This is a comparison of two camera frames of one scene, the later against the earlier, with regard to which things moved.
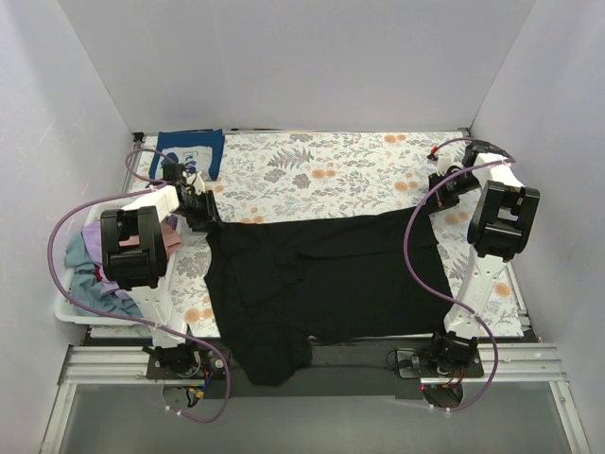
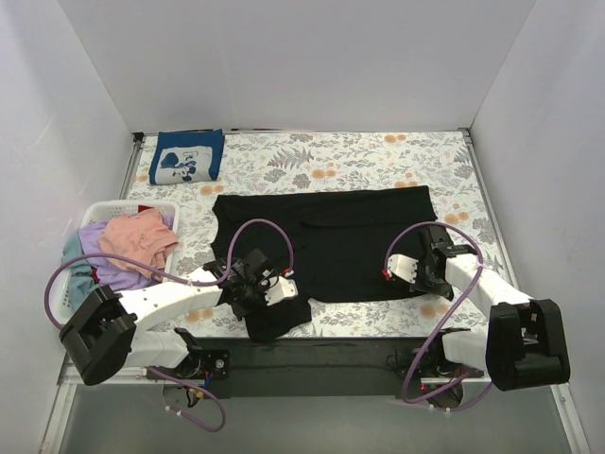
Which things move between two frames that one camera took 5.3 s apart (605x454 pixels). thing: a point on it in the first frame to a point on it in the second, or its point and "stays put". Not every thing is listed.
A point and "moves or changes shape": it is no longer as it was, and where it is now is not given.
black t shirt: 275,285 moves or changes shape
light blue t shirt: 84,285 stays put
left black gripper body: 208,218 to 252,301
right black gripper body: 438,200 to 430,277
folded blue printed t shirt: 198,150 stays put
